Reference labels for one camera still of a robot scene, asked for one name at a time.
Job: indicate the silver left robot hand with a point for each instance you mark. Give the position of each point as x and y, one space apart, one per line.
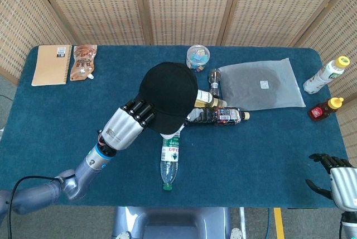
122 127

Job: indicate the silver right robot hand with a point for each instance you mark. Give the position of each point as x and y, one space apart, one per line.
343 186

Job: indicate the black baseball cap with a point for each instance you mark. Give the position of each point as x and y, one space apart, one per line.
167 91

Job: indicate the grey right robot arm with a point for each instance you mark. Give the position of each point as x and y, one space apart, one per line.
348 225

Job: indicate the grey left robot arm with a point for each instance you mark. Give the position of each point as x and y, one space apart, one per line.
83 172

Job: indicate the white foam mannequin head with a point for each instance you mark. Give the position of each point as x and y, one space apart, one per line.
170 136

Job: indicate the clear water bottle green cap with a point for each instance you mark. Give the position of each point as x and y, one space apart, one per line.
169 160

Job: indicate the brown spouted snack pouch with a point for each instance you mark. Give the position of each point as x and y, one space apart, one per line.
82 63

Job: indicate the honey bottle red label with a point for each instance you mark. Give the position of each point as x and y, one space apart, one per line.
320 110

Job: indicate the yellow drink bottle white label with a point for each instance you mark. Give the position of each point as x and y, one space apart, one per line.
207 98

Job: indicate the dark tea bottle black label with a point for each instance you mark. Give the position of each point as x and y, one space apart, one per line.
212 116

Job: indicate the kraft spiral notebook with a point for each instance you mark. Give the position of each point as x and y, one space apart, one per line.
50 66

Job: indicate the blue table cloth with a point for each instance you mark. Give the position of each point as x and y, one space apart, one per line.
251 152

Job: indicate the clear jar of colourful clips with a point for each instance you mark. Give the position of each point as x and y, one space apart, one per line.
198 54

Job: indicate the white table leg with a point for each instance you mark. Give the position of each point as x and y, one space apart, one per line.
242 222

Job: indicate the grey robot torso base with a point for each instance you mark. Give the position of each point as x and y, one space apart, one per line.
173 223

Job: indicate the white bottle yellow cap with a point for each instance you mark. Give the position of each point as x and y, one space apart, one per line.
323 75

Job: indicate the frosted plastic zip bag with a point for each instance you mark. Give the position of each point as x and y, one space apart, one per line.
256 85

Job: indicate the woven folding screen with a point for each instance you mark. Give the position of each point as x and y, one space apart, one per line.
181 7

